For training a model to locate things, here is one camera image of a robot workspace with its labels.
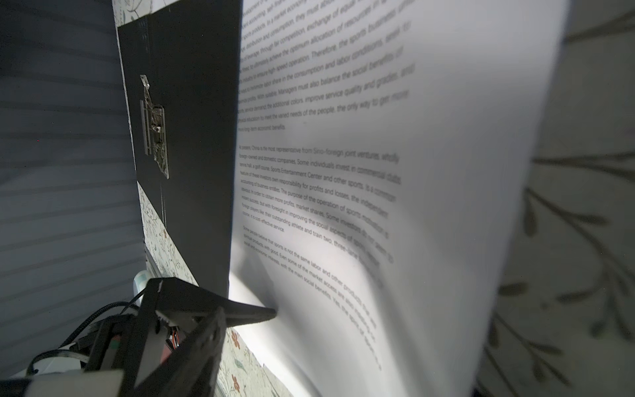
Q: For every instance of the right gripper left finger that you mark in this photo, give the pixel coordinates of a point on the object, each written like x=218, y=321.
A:
x=171, y=309

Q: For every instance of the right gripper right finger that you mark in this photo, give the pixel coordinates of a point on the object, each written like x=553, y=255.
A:
x=192, y=369

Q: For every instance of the teal black clip folder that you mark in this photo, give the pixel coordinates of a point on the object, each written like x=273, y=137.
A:
x=180, y=64

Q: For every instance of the paper sheet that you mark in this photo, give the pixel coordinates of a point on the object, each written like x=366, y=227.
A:
x=381, y=151

